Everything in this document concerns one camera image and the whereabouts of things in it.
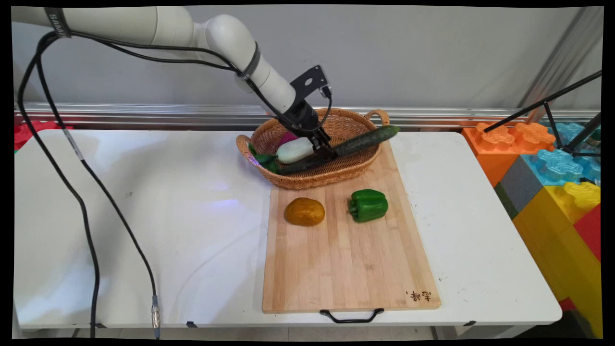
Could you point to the bamboo cutting board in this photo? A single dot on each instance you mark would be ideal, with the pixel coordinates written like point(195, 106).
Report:
point(346, 269)

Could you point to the colourful giant building blocks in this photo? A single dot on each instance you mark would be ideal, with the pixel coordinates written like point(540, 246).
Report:
point(552, 240)

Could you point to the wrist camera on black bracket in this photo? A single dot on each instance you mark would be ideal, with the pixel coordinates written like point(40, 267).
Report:
point(311, 81)

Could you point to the woven wicker basket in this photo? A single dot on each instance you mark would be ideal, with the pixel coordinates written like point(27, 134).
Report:
point(355, 166)

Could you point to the white pink toy radish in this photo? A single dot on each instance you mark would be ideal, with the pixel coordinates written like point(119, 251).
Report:
point(294, 150)

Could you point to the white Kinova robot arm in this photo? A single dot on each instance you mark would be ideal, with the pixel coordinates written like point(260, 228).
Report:
point(168, 26)

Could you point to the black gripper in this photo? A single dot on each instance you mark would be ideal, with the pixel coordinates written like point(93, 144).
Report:
point(305, 117)

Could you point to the blue foam building block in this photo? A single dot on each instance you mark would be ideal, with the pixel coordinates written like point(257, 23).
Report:
point(559, 166)

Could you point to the red foam building block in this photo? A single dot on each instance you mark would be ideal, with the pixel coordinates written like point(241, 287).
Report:
point(26, 132)
point(591, 230)

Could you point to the black tripod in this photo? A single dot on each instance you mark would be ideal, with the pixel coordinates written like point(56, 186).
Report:
point(547, 103)

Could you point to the dark green toy cucumber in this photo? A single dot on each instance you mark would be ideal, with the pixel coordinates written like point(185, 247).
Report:
point(367, 139)

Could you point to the orange foam building block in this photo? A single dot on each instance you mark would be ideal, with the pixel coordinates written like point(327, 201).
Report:
point(499, 144)

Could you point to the green toy bell pepper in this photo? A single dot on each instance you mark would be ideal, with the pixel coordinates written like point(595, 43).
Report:
point(369, 205)

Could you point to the grey foam building block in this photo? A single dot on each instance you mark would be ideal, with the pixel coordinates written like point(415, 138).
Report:
point(519, 185)

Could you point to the brown toy potato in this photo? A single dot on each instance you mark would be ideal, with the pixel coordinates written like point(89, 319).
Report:
point(305, 212)

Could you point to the aluminium rail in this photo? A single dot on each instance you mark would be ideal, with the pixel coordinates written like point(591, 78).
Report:
point(144, 115)

